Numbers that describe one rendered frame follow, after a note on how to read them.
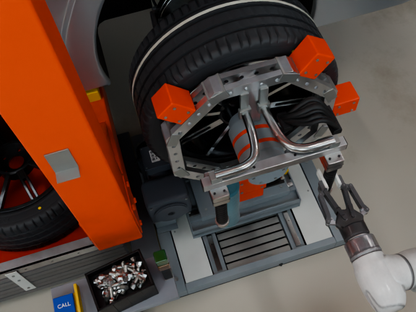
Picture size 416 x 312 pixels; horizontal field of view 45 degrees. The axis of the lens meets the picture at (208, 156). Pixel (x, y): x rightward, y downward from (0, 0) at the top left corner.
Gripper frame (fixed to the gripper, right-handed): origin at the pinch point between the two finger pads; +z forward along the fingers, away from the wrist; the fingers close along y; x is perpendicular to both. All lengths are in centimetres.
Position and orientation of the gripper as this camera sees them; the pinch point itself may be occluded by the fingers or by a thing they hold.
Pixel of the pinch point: (328, 177)
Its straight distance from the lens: 157.7
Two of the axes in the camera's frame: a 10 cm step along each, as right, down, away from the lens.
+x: -0.6, -5.0, -8.7
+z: -2.9, -8.2, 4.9
